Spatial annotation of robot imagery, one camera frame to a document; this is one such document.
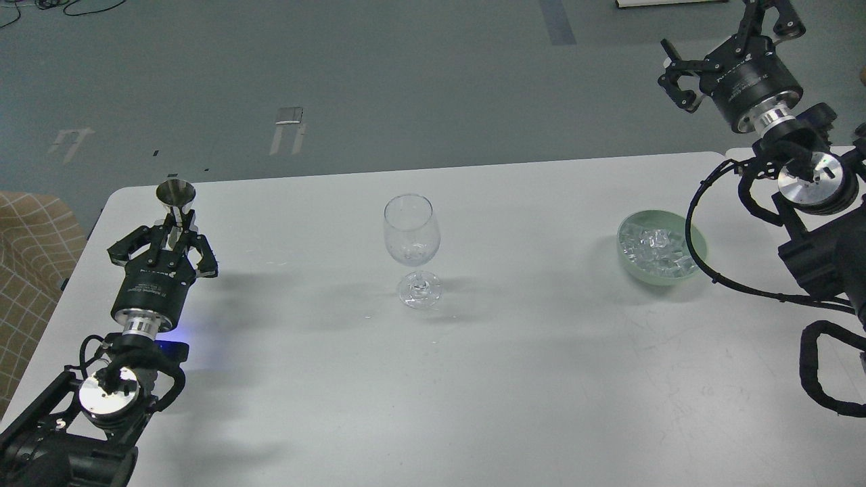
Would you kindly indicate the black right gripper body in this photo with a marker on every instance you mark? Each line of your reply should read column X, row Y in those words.
column 744, row 79

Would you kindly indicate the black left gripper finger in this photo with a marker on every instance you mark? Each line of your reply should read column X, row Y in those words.
column 122, row 251
column 207, row 265

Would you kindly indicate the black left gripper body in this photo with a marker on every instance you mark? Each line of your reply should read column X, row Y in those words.
column 151, row 298

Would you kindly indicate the steel double jigger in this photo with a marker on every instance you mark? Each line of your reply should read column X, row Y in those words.
column 177, row 196

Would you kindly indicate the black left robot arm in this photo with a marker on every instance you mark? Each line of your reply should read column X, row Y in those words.
column 83, row 428

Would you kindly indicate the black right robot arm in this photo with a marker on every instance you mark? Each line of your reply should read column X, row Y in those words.
column 794, row 180

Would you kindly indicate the pile of clear ice cubes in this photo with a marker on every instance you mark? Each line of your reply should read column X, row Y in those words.
column 659, row 252

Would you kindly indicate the clear wine glass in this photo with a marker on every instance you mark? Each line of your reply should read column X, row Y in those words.
column 412, row 236

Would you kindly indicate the beige checked chair cushion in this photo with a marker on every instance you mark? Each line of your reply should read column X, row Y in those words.
column 41, row 243

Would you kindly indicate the green bowl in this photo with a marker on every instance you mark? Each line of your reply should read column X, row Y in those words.
column 660, row 219

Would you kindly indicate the metal floor plate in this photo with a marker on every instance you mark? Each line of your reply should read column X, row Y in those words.
column 289, row 115

